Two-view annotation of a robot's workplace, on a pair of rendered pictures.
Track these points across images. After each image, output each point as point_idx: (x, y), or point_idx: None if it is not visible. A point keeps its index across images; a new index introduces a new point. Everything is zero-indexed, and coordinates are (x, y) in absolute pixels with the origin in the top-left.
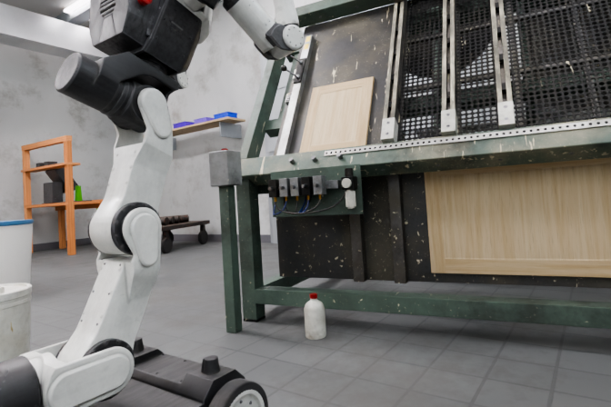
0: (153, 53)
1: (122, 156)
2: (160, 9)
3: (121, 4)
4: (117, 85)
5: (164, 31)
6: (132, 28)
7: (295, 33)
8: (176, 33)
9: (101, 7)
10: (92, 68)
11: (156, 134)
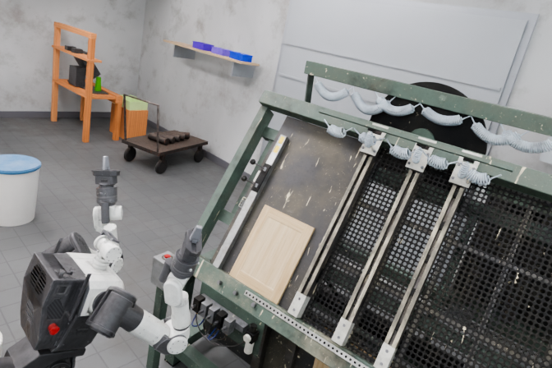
0: (61, 350)
1: None
2: (68, 327)
3: (35, 329)
4: None
5: (70, 338)
6: (42, 346)
7: (178, 344)
8: (82, 333)
9: (26, 306)
10: None
11: None
